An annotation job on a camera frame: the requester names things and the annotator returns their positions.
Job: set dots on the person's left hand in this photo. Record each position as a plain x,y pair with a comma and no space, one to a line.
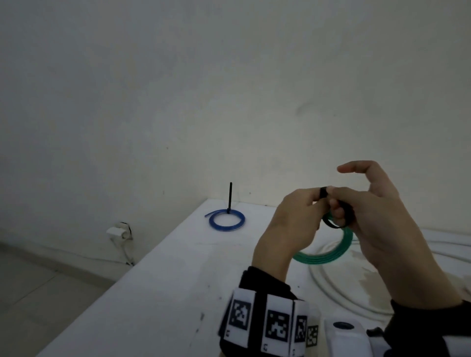
290,224

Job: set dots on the person's right hand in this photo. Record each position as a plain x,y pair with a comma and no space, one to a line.
386,228

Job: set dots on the black zip tie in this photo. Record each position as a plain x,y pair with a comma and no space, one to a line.
230,195
347,211

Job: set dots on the person's left forearm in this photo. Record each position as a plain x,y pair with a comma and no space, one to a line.
270,261

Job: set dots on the black left wristband with markers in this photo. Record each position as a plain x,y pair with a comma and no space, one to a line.
257,294

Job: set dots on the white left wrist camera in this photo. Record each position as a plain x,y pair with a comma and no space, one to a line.
312,336

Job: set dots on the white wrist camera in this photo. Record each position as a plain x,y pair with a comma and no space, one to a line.
346,342
312,336

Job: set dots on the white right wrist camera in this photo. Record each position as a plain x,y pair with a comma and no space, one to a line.
346,342

